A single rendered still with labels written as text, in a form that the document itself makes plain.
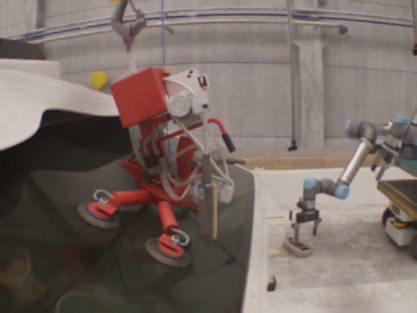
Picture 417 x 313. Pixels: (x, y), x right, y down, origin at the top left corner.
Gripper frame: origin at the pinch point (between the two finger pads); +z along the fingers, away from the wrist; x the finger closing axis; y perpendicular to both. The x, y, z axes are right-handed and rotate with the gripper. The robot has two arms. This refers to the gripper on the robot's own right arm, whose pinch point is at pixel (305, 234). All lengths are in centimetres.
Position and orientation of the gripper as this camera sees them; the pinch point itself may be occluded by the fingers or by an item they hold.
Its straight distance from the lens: 207.0
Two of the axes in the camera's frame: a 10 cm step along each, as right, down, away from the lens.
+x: 9.4, -0.8, 3.4
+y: 3.5, 1.5, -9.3
